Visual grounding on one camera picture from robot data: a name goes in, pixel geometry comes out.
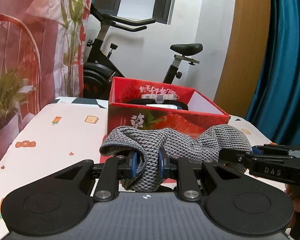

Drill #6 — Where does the grey knitted cloth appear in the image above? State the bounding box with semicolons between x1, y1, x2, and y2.
100;125;252;192

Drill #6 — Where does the teal blue curtain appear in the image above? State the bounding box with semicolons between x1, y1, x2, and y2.
246;0;300;145

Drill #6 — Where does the red strawberry cardboard box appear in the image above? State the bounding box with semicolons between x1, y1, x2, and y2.
107;77;230;139

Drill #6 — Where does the white patterned tablecloth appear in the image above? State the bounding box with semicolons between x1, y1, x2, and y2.
0;96;291;240

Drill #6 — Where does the black blue item in box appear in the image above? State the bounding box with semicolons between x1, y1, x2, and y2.
126;99;189;111

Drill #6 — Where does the black exercise bike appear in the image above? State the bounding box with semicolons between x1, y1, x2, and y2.
82;3;204;100

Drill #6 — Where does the red floral backdrop cloth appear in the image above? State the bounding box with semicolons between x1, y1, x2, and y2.
0;0;91;161

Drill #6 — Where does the brown wooden door frame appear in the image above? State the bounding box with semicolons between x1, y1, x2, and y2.
214;0;271;117

